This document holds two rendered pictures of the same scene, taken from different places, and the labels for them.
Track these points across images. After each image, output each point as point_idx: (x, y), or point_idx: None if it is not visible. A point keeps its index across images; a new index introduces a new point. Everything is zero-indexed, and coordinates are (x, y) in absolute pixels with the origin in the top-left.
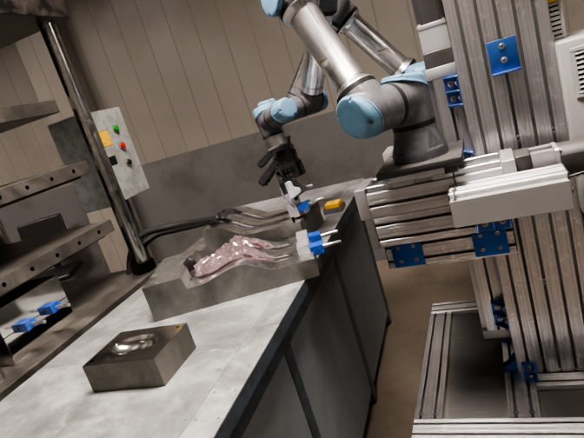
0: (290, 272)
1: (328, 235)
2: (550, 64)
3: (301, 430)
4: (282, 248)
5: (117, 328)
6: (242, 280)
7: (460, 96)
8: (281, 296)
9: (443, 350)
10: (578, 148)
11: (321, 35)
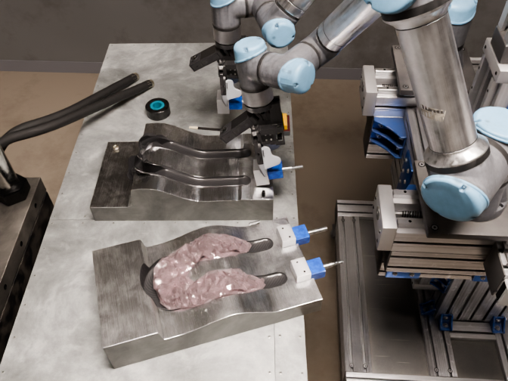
0: (291, 311)
1: (315, 233)
2: None
3: None
4: (258, 246)
5: (54, 370)
6: (233, 324)
7: None
8: (286, 350)
9: (359, 277)
10: None
11: (447, 75)
